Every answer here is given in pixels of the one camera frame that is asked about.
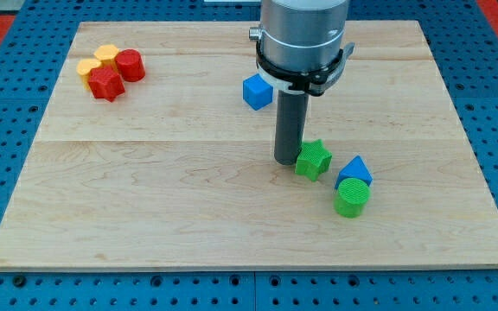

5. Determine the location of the red star block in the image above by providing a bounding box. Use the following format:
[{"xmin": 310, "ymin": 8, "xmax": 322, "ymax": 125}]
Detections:
[{"xmin": 88, "ymin": 67, "xmax": 125, "ymax": 102}]

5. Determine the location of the yellow hexagon block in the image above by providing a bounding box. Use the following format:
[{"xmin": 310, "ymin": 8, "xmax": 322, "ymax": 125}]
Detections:
[{"xmin": 93, "ymin": 44, "xmax": 120, "ymax": 73}]

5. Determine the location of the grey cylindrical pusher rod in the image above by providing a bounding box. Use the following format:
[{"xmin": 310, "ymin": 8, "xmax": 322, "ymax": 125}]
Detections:
[{"xmin": 274, "ymin": 92, "xmax": 309, "ymax": 166}]

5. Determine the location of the green star block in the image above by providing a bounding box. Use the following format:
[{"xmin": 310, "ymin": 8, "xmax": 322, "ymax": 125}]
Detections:
[{"xmin": 295, "ymin": 139, "xmax": 332, "ymax": 181}]

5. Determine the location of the blue triangle block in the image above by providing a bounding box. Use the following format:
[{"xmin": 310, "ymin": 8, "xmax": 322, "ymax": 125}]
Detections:
[{"xmin": 334, "ymin": 155, "xmax": 374, "ymax": 189}]

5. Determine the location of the red cylinder block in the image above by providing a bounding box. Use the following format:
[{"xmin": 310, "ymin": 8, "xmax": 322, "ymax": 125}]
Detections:
[{"xmin": 115, "ymin": 49, "xmax": 145, "ymax": 82}]

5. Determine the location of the black and white mounting clamp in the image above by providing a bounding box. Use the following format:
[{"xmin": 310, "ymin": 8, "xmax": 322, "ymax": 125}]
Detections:
[{"xmin": 255, "ymin": 41, "xmax": 355, "ymax": 97}]

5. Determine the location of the yellow heart block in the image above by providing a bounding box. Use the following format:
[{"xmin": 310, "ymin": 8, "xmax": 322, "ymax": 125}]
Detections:
[{"xmin": 76, "ymin": 58, "xmax": 102, "ymax": 91}]

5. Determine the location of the blue cube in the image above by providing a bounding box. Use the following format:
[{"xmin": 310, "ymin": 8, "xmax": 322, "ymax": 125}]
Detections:
[{"xmin": 242, "ymin": 74, "xmax": 273, "ymax": 111}]

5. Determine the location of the wooden board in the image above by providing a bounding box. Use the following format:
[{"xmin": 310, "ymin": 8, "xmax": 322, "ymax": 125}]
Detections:
[{"xmin": 0, "ymin": 21, "xmax": 498, "ymax": 272}]

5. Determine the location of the green cylinder block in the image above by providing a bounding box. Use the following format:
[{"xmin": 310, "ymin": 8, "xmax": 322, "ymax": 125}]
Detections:
[{"xmin": 334, "ymin": 177, "xmax": 371, "ymax": 218}]

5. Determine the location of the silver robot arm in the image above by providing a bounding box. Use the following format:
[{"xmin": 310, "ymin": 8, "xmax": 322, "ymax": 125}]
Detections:
[{"xmin": 249, "ymin": 0, "xmax": 349, "ymax": 72}]

